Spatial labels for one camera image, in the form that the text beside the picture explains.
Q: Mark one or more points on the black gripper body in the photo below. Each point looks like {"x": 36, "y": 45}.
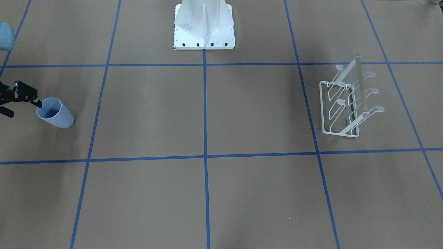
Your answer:
{"x": 21, "y": 92}

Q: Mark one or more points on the light blue plastic cup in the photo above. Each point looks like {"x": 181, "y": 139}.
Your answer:
{"x": 54, "y": 112}

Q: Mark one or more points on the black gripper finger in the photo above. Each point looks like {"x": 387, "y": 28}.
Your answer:
{"x": 36, "y": 102}

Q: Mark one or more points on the white wire cup holder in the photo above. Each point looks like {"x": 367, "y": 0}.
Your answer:
{"x": 344, "y": 101}

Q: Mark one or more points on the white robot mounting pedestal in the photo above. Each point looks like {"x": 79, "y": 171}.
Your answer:
{"x": 203, "y": 24}

